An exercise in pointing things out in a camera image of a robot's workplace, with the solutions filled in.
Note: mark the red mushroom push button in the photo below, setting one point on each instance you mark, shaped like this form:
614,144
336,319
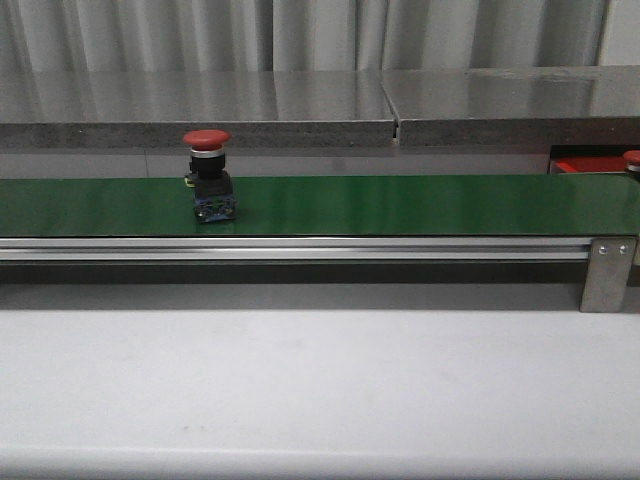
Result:
632,159
214,198

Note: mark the grey stone countertop shelf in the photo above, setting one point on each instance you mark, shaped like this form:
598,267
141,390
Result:
328,109

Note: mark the grey pleated curtain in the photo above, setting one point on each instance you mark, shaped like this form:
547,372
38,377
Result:
161,36

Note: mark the steel conveyor support bracket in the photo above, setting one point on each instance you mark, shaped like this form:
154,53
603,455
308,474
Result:
609,266

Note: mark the red plastic tray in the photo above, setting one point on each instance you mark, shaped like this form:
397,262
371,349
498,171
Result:
587,164

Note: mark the green conveyor belt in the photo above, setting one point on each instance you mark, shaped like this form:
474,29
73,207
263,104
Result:
448,205

